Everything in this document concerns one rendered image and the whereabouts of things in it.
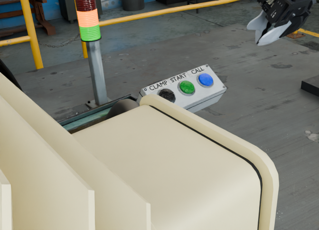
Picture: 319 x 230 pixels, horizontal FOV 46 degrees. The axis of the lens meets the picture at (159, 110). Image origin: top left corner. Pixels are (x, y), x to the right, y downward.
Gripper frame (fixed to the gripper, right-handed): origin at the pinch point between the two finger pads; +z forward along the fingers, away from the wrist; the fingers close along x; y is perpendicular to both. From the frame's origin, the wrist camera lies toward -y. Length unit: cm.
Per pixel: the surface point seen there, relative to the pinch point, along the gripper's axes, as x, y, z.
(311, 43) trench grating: -73, -295, 184
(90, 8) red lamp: -45, 10, 30
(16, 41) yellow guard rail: -167, -18, 179
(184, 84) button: -0.5, 17.3, 7.2
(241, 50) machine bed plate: -30, -62, 60
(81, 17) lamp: -45, 12, 33
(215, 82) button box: 1.3, 10.1, 8.0
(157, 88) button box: -2.0, 22.5, 7.9
